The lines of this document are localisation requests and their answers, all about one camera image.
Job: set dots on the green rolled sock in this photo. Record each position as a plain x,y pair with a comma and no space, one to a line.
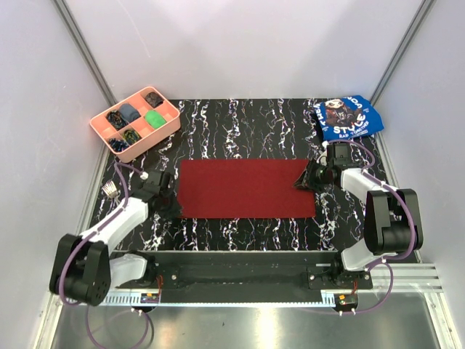
155,119

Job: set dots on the dark brown rolled sock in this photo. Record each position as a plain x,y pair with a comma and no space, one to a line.
154,99

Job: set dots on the dark blue rolled sock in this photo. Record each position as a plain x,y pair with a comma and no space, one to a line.
117,145

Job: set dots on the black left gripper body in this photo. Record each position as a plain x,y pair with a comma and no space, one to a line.
169,190

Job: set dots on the red cloth napkin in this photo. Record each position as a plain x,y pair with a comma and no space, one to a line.
243,188

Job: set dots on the black patterned rolled sock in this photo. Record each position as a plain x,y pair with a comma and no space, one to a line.
115,119

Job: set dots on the black yellow rolled sock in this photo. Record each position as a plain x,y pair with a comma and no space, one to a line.
131,136

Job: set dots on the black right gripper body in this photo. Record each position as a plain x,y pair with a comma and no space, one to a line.
322,176

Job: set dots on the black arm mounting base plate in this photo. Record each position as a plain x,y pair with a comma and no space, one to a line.
240,278

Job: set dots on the pink compartment organizer box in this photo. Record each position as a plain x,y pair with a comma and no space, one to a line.
150,136

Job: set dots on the blue printed folded shirt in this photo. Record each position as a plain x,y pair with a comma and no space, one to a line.
345,118

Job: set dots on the silver metal fork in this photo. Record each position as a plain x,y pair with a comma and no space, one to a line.
111,191

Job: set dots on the grey blue rolled sock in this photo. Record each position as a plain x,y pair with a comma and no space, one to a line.
129,113

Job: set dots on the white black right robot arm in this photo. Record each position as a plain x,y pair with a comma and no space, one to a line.
392,222

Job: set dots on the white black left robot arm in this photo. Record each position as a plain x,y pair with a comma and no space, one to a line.
84,271

